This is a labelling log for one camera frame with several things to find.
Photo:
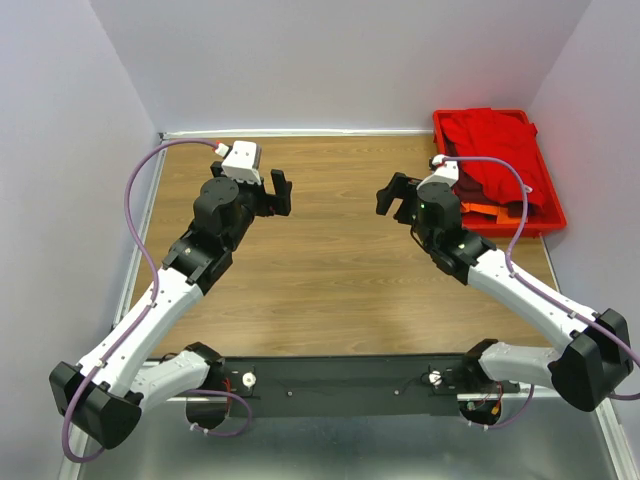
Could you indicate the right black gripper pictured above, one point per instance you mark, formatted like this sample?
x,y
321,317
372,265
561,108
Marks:
x,y
400,186

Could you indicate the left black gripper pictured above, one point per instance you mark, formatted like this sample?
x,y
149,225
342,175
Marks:
x,y
279,204

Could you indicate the bright red t shirt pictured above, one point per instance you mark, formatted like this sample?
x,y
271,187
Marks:
x,y
488,133

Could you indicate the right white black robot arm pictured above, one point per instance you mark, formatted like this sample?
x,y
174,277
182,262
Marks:
x,y
589,352

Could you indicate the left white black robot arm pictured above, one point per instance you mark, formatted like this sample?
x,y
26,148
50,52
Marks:
x,y
106,392

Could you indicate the dark maroon t shirt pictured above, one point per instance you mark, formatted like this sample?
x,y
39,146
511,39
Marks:
x,y
469,190

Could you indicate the orange t shirt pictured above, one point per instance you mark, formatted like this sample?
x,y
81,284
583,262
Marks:
x,y
487,214

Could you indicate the red plastic bin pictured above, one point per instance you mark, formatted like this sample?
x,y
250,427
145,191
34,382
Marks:
x,y
540,220

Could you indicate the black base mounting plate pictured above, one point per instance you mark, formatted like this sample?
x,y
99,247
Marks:
x,y
343,386

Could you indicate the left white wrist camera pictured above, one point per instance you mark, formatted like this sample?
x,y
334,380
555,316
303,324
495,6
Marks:
x,y
241,164

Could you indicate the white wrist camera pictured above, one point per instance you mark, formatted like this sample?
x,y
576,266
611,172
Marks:
x,y
241,164
444,169

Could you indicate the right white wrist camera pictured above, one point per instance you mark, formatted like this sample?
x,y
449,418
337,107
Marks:
x,y
444,169

